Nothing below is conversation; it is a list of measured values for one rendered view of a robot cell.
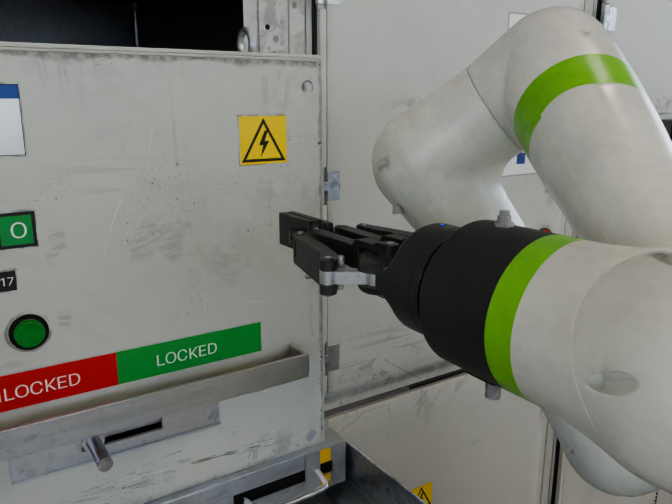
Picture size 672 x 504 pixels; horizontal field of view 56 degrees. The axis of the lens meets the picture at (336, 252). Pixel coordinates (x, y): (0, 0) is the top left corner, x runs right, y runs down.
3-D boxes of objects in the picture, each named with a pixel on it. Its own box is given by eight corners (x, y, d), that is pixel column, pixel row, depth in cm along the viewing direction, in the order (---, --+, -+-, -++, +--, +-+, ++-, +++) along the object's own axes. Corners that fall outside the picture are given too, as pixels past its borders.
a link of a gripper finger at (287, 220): (326, 258, 54) (318, 259, 53) (286, 242, 59) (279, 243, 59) (325, 223, 53) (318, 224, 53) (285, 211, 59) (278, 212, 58)
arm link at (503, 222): (604, 211, 36) (490, 228, 31) (584, 398, 39) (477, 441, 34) (521, 197, 41) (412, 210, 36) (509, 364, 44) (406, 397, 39)
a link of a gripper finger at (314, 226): (403, 297, 45) (388, 301, 44) (317, 264, 54) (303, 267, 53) (405, 242, 44) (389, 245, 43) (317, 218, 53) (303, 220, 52)
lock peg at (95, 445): (119, 472, 59) (115, 435, 59) (94, 480, 58) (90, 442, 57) (102, 442, 65) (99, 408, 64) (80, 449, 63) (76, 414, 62)
